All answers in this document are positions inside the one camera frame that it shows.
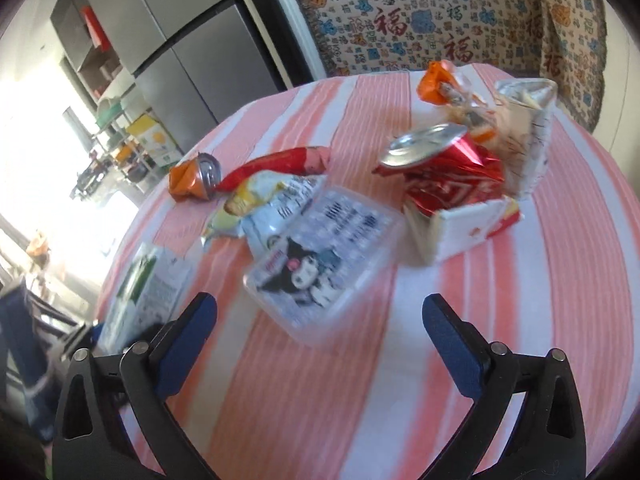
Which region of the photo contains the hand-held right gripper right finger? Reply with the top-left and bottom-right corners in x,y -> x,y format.
421,292 -> 587,480

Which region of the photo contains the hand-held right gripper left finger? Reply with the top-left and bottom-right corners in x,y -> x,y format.
52,292 -> 218,480

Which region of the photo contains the clear plastic box cartoon print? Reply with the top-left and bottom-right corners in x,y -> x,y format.
243,186 -> 406,346

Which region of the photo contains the crushed red can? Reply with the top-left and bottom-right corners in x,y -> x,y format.
372,122 -> 506,221

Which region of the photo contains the red snack wrapper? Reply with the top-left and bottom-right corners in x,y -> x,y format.
217,145 -> 332,193

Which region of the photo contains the green white carton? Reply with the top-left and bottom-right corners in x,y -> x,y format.
97,242 -> 196,356

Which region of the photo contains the striped pink white tablecloth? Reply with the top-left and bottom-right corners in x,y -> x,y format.
92,62 -> 633,480

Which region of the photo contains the white yellow snack bag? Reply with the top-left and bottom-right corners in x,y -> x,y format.
200,170 -> 326,256

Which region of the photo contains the dark blue cloth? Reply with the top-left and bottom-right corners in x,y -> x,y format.
0,280 -> 91,443

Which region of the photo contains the crushed orange can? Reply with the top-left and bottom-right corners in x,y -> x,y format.
169,152 -> 223,202

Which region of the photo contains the yellow green cardboard box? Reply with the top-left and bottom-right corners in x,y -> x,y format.
126,115 -> 184,172

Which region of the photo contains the torn white paper carton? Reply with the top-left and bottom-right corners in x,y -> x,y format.
402,79 -> 558,266

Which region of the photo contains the orange twisted wrapper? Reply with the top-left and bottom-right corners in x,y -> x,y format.
417,60 -> 497,147

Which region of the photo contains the grey refrigerator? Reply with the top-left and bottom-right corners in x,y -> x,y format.
122,0 -> 301,156

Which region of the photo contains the grey open shelf cabinet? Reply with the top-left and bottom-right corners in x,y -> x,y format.
50,0 -> 138,106

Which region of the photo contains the red box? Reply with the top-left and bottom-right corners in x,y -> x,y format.
82,6 -> 114,54

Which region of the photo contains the printed fringed blanket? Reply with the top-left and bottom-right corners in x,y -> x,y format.
532,0 -> 608,133

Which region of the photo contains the patterned cloth-covered furniture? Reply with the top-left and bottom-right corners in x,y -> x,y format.
282,0 -> 551,78

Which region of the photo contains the wire kitchen rack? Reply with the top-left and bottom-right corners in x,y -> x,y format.
75,102 -> 151,197

